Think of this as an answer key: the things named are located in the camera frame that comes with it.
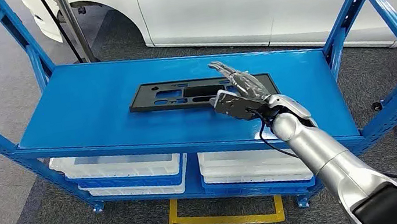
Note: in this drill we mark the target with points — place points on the white car with red stripe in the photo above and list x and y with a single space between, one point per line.
227 10

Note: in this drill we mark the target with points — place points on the black barrier belt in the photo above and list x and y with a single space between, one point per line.
58 26

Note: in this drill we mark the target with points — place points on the blue steel shelf rack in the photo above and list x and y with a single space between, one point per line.
103 101

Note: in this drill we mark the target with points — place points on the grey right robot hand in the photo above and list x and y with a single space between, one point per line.
247 85

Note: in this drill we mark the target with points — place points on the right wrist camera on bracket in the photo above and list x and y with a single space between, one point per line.
232 106

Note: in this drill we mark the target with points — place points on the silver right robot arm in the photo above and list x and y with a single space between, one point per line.
330 162

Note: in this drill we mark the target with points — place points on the black plastic panel part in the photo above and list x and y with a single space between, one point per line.
150 99

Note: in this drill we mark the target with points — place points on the silver stanchion post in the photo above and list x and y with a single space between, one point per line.
76 27

